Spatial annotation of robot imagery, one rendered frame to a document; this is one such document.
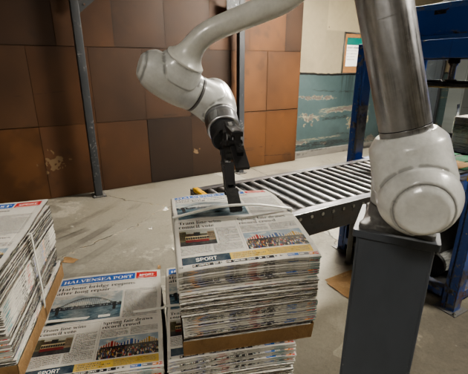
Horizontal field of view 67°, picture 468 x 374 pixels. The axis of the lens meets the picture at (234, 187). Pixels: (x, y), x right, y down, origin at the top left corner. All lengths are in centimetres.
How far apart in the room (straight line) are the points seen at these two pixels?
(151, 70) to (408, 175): 62
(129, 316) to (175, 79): 59
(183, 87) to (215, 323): 56
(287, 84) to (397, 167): 468
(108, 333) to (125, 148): 364
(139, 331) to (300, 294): 38
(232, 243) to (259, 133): 449
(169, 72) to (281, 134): 457
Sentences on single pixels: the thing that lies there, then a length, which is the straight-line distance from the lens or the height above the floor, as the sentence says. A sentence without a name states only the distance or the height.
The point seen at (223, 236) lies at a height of 107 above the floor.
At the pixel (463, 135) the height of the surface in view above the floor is 93.
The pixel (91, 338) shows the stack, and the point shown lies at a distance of 92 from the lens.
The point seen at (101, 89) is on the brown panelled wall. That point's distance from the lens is 431.
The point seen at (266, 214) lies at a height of 107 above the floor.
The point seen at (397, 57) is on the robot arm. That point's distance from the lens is 75.
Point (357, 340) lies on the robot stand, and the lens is 119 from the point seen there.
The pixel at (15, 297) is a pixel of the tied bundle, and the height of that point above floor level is 98.
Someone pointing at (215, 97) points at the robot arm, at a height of 133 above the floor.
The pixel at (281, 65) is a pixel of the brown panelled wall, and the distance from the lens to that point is 530.
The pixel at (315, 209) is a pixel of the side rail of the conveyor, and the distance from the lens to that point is 163.
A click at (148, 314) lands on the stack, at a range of 95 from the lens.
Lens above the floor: 141
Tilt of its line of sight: 19 degrees down
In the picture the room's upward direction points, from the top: straight up
